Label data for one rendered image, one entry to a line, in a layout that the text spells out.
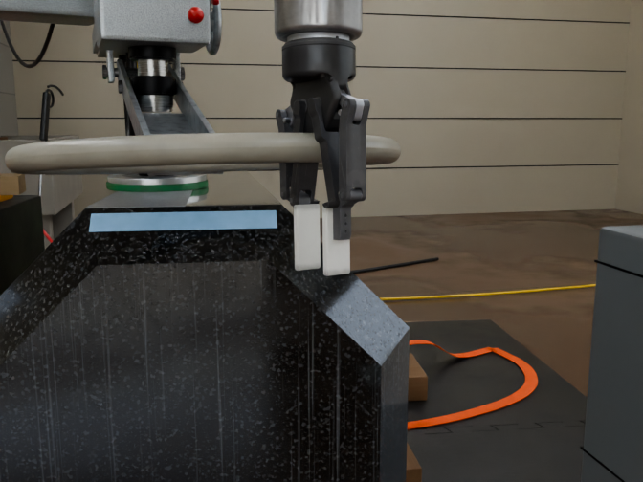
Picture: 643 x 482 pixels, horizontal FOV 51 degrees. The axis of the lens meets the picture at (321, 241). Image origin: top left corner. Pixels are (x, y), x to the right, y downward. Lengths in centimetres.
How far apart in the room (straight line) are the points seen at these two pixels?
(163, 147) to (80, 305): 55
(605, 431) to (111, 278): 86
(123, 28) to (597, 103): 685
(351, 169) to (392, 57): 627
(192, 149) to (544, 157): 705
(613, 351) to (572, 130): 663
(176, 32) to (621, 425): 109
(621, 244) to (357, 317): 45
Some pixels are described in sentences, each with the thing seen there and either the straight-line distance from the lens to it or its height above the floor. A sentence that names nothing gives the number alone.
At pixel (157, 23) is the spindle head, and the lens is 144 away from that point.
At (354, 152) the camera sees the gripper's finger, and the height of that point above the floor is 94.
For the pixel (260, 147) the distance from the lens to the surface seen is 65.
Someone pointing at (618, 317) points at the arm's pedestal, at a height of 66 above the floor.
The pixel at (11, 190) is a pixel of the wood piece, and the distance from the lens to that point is 193.
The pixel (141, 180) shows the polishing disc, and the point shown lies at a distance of 143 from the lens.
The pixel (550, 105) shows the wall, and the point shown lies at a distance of 762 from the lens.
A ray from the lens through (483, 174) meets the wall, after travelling 729.
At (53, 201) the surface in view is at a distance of 439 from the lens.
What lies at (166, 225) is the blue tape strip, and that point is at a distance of 116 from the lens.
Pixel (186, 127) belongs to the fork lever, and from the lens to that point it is 135.
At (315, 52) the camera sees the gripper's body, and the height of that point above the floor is 104.
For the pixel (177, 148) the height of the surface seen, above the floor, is 95.
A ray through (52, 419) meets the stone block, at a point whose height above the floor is 49.
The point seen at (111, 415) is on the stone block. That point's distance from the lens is 121.
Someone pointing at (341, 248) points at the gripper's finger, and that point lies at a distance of 68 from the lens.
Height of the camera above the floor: 97
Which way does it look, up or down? 10 degrees down
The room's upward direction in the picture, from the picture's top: straight up
